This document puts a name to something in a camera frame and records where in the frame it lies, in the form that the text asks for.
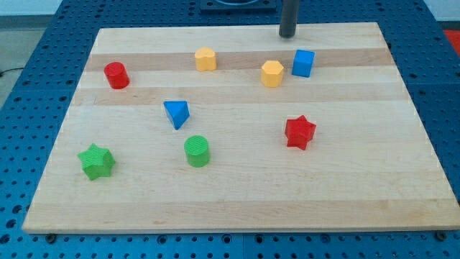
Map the wooden board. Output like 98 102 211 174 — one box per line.
22 22 459 234

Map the green cylinder block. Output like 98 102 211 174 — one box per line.
184 135 210 168

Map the blue triangle block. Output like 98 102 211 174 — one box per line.
163 101 190 130

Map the red star block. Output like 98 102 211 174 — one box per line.
285 115 316 150

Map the yellow hexagon block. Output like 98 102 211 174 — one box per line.
261 60 284 88

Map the yellow heart block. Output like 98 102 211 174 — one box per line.
194 47 217 71

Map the blue cube block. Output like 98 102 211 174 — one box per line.
292 50 315 78

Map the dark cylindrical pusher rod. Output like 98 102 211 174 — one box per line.
279 0 300 39

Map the red cylinder block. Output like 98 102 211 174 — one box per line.
103 62 130 90

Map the green star block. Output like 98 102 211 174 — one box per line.
78 143 116 181

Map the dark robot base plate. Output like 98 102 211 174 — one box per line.
197 0 277 13

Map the black cable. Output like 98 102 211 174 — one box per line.
0 66 24 77

